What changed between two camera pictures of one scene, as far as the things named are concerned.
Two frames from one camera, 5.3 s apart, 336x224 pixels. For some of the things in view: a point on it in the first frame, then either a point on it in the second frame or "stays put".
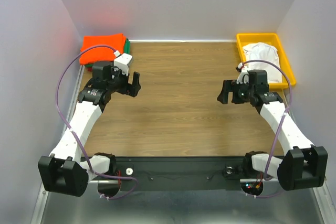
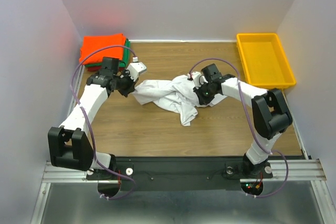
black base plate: [181, 173] stays put
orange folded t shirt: [116, 42] stays put
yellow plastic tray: [288, 78] stays put
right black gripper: [230, 85] → [203, 100]
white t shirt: [265, 52] → [176, 94]
